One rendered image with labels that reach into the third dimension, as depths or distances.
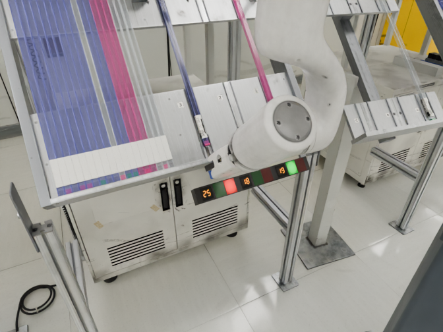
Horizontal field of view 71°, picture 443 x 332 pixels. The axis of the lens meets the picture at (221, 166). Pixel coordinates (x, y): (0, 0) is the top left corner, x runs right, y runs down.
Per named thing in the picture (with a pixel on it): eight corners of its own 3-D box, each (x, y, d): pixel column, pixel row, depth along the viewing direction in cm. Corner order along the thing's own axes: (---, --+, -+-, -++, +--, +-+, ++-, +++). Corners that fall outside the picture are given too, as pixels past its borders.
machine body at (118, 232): (247, 237, 152) (255, 121, 117) (97, 294, 127) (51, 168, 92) (196, 168, 200) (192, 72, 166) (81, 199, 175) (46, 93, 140)
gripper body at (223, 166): (231, 175, 55) (212, 185, 65) (279, 161, 59) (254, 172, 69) (217, 136, 56) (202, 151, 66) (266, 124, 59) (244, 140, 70)
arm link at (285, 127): (273, 120, 58) (227, 126, 54) (315, 89, 45) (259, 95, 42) (284, 164, 56) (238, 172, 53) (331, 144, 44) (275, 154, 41)
